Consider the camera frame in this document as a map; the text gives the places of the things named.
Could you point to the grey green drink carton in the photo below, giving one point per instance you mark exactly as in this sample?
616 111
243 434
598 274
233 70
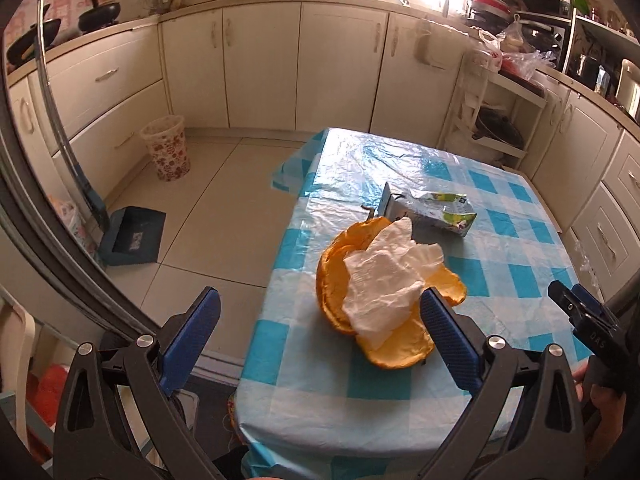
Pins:
435 210

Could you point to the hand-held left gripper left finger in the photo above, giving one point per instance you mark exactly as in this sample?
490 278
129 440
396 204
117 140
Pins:
192 331

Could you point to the white chair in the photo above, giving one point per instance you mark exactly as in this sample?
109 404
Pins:
17 355

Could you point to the grey sliding door frame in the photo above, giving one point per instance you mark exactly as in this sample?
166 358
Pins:
45 230

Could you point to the orange pomelo peel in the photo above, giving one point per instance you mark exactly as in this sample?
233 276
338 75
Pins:
395 350

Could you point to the blue checked plastic tablecloth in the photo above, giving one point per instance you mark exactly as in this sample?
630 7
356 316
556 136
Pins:
500 270

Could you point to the white red plastic bag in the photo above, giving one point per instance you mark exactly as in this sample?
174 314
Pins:
491 52

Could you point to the white tissue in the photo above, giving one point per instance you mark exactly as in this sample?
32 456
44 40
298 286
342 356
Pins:
380 280

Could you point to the black toaster oven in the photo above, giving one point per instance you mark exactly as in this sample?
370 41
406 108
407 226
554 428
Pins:
542 35

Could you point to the hanging beige towel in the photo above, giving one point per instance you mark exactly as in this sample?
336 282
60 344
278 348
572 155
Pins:
425 45

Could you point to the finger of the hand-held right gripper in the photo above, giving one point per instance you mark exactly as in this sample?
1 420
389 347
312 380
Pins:
590 297
565 300

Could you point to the white door cabinets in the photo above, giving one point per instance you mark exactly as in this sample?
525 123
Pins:
325 65

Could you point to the person's right hand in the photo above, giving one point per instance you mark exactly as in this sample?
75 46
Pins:
580 382

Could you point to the floral wastebasket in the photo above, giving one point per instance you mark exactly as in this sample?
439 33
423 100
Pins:
167 150

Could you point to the white storage rack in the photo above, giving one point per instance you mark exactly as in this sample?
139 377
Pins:
495 105

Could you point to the black wok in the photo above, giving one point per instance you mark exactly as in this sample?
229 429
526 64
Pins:
32 35
100 12

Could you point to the white shelf unit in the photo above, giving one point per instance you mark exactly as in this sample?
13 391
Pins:
610 35

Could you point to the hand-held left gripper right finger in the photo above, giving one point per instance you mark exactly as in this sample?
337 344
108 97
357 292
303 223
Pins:
450 336

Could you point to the white cabinet with drawers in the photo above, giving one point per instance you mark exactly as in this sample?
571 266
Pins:
600 180

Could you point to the blue dustpan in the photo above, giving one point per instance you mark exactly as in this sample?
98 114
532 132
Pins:
132 235

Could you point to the white electric kettle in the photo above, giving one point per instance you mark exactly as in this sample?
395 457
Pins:
629 85

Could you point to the clear plastic bag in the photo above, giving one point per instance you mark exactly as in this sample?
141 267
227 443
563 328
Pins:
527 65

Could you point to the tied bag of bread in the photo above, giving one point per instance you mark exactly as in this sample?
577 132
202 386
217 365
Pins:
512 37

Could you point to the white drawer cabinet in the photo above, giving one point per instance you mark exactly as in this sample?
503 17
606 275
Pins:
100 90

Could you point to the black kitchen appliance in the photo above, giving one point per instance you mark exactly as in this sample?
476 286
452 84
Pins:
585 70

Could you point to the black frying pan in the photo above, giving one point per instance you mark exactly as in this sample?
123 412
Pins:
500 130

